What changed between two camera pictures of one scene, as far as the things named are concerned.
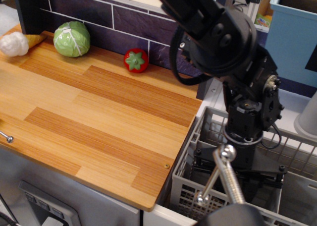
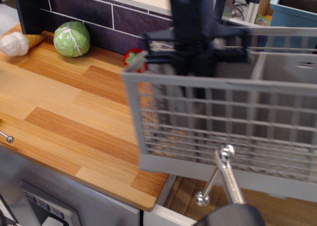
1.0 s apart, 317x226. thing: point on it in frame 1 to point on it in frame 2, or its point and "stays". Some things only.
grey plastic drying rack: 296,201 to 255,126
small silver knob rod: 9,139 stays
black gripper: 251,165 to 198,42
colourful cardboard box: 263,18 stays
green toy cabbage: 72,38 stays
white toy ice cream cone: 17,44 stays
